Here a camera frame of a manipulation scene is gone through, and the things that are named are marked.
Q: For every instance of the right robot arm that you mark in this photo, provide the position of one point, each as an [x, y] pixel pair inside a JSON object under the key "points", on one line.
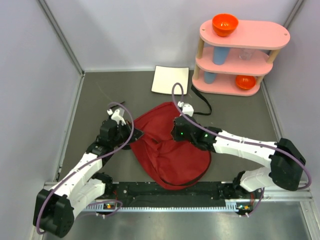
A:
{"points": [[281, 162]]}

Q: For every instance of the orange bowl top shelf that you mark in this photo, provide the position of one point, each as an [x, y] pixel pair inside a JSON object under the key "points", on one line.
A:
{"points": [[224, 24]]}

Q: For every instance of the pink three-tier shelf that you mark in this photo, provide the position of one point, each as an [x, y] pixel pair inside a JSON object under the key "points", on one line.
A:
{"points": [[236, 64]]}

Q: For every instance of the orange bowl bottom shelf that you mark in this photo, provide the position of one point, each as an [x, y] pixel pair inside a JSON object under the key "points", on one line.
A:
{"points": [[245, 82]]}

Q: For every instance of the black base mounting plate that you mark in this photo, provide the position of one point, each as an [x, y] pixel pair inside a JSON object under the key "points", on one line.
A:
{"points": [[202, 194]]}

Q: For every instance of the clear glass cup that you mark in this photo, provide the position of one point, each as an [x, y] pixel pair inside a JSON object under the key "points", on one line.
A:
{"points": [[246, 53]]}

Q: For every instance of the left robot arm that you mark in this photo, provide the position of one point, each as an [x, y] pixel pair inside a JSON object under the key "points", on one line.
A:
{"points": [[57, 208]]}

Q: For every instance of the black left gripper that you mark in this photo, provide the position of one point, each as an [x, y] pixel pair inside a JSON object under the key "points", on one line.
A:
{"points": [[128, 129]]}

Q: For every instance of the blue cup middle shelf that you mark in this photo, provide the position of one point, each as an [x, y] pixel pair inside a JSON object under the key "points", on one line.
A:
{"points": [[220, 55]]}

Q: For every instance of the red student backpack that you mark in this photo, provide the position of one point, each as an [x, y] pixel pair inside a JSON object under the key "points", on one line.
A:
{"points": [[171, 164]]}

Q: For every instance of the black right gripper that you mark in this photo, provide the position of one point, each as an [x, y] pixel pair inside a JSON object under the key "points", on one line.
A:
{"points": [[174, 133]]}

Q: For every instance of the blue cup shelf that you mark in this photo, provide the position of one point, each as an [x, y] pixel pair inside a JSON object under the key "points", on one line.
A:
{"points": [[209, 77], [220, 55]]}

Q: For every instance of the blue cup bottom shelf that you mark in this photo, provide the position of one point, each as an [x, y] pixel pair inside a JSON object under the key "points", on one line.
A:
{"points": [[209, 77]]}

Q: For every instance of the orange bowl shelf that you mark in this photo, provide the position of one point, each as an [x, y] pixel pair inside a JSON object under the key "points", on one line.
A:
{"points": [[224, 24], [245, 82]]}

